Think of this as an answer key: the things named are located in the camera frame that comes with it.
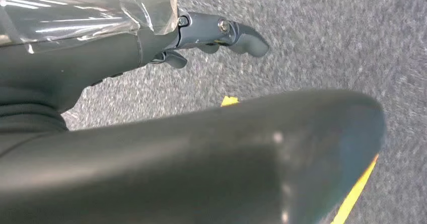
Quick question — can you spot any yellow floor tape square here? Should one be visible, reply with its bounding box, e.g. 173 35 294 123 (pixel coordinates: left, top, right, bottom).
220 95 380 224

